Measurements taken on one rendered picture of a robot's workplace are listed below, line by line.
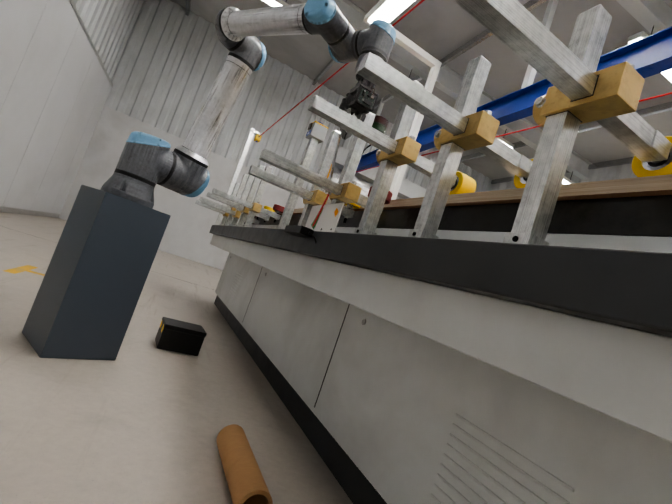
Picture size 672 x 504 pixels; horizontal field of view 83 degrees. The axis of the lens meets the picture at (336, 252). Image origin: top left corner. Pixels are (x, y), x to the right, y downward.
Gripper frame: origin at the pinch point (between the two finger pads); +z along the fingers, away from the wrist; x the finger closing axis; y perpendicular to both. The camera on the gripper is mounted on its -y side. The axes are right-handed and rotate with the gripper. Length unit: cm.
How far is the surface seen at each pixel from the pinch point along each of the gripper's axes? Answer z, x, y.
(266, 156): 16.6, -20.5, 0.1
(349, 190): 16.1, 6.3, 3.6
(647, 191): 14, 26, 74
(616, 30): -399, 398, -215
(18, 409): 101, -55, -8
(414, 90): 6, -9, 50
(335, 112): 6.1, -13.4, 25.1
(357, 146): -0.4, 7.0, -3.6
